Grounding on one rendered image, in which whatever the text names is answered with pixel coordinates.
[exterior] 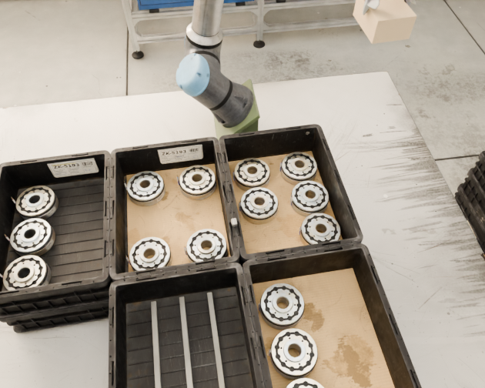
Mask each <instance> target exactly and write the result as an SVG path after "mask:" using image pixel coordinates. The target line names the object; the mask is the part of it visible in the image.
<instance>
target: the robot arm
mask: <svg viewBox="0 0 485 388"><path fill-rule="evenodd" d="M223 2H224V0H194V6H193V14H192V23H190V24H189V25H188V27H187V29H186V37H185V41H184V46H185V58H184V59H183V60H182V61H181V62H180V64H179V68H178V69H177V72H176V82H177V84H178V86H179V87H180V88H181V90H183V91H184V93H185V94H187V95H189V96H191V97H193V98H194V99H195V100H196V101H198V102H199V103H201V104H202V105H204V106H205V107H206V108H208V109H209V110H210V111H211V112H212V114H213V115H214V116H215V118H216V120H217V121H218V123H219V124H221V125H222V126H224V127H226V128H232V127H234V126H236V125H238V124H239V123H241V122H242V121H243V120H244V119H245V118H246V117H247V115H248V114H249V112H250V110H251V108H252V107H253V101H254V96H253V92H252V91H251V90H250V89H248V88H247V87H246V86H244V85H241V84H239V83H236V82H232V81H230V80H229V79H228V78H227V77H225V76H224V75H223V74H222V73H221V65H220V52H221V46H222V37H223V33H222V29H221V28H220V22H221V16H222V7H223ZM379 5H380V0H365V2H364V6H363V15H365V14H366V12H367V11H368V10H369V7H371V8H372V9H377V8H378V6H379Z"/></svg>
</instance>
